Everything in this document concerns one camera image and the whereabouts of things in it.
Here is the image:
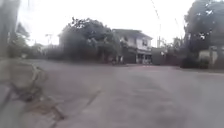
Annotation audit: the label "white two-storey house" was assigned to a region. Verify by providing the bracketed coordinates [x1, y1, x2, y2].
[111, 28, 154, 65]

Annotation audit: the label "large dark tree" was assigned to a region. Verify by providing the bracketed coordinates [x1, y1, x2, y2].
[57, 17, 123, 64]

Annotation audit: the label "grey asphalt road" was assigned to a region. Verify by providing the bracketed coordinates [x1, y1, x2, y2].
[19, 59, 224, 128]

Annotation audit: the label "broken concrete road edge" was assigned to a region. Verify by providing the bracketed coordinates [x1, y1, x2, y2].
[0, 59, 66, 128]

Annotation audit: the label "tall dark tree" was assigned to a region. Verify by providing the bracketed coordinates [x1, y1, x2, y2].
[179, 0, 224, 70]

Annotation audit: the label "overhead wires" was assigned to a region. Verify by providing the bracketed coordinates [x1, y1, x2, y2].
[149, 0, 183, 38]

